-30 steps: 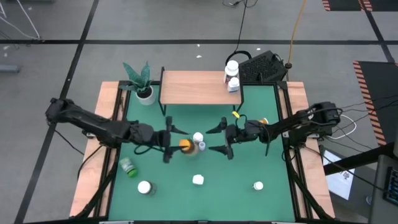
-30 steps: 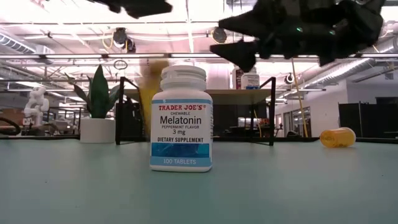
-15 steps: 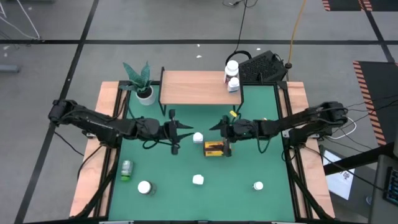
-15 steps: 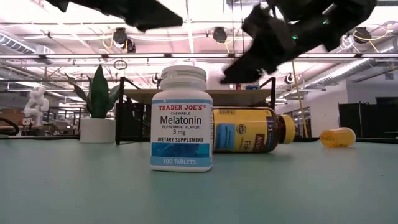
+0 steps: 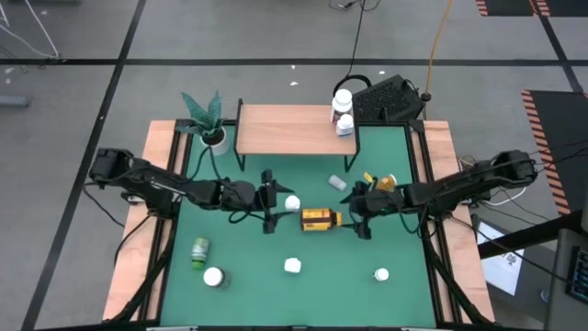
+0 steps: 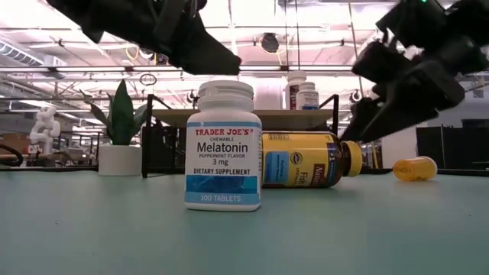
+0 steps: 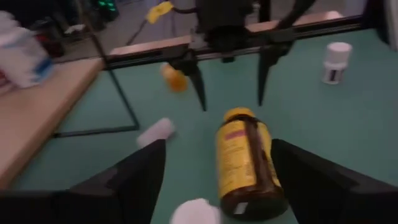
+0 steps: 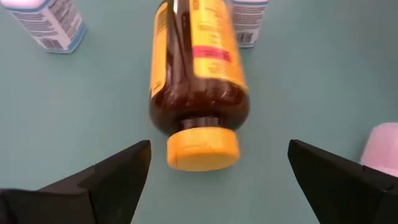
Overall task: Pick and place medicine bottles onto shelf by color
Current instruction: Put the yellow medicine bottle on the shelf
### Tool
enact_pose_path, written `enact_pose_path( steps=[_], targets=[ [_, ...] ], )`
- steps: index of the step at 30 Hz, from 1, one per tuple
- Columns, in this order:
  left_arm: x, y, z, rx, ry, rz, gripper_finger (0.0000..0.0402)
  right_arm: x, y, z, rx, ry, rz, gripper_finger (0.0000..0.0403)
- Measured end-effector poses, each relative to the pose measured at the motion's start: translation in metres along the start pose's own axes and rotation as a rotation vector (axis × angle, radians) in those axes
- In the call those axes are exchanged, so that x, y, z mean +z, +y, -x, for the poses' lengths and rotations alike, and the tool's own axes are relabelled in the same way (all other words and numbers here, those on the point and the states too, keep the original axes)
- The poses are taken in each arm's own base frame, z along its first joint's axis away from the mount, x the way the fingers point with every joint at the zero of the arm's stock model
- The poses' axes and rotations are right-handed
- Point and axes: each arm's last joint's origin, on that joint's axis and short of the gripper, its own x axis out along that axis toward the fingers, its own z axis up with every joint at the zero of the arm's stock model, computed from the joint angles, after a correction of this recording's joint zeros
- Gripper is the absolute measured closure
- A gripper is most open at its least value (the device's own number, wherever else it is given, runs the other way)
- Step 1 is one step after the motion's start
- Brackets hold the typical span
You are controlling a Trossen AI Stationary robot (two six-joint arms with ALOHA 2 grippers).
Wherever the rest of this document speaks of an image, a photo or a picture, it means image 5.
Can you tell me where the black metal bar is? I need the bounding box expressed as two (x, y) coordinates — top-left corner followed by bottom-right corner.
(477, 209), (588, 259)

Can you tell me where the yellow hanging cable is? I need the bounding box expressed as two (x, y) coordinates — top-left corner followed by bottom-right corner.
(422, 0), (456, 105)

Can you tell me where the large white pill bottle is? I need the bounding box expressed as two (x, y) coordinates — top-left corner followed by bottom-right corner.
(329, 88), (355, 124)

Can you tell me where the orange pill vial white cap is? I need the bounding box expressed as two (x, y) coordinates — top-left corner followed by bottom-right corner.
(375, 173), (399, 193)

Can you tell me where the black hanging cable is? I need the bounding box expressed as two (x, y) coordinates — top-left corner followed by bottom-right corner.
(328, 0), (382, 105)

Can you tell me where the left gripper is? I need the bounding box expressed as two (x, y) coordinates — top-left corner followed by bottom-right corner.
(251, 168), (298, 234)

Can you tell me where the wooden shelf black metal frame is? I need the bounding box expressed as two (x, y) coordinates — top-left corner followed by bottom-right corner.
(233, 98), (362, 174)

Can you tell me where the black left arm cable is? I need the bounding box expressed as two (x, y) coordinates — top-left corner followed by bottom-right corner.
(192, 144), (224, 181)

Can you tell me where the green cap medicine bottle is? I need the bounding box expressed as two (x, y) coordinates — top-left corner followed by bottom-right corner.
(190, 236), (210, 270)

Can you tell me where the green table mat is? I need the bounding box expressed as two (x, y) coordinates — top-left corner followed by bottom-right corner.
(159, 124), (436, 328)

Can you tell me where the white paper sheet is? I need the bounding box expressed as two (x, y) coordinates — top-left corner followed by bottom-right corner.
(477, 220), (525, 296)

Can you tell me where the black mat hazard striped edge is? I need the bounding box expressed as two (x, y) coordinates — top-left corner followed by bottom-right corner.
(521, 89), (588, 217)
(475, 0), (588, 18)

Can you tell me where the white floor cable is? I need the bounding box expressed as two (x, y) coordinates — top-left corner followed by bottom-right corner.
(22, 0), (62, 59)
(0, 4), (56, 60)

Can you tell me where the fish oil bottle yellow cap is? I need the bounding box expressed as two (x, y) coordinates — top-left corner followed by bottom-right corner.
(300, 207), (344, 233)

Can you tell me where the clear gummies bottle green label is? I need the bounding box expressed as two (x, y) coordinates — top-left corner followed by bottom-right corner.
(202, 266), (232, 290)

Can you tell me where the white power cable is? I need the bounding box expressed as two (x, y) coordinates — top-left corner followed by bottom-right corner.
(484, 186), (528, 207)

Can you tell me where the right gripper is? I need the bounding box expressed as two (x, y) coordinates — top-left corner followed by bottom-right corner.
(339, 181), (404, 240)

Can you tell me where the grey metal cabinet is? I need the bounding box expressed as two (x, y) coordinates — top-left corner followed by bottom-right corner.
(544, 183), (588, 331)

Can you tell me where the black control panel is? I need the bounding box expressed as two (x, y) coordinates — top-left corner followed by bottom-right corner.
(567, 245), (588, 304)

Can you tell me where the green plant in white pot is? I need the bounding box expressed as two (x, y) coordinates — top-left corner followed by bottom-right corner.
(176, 89), (231, 157)

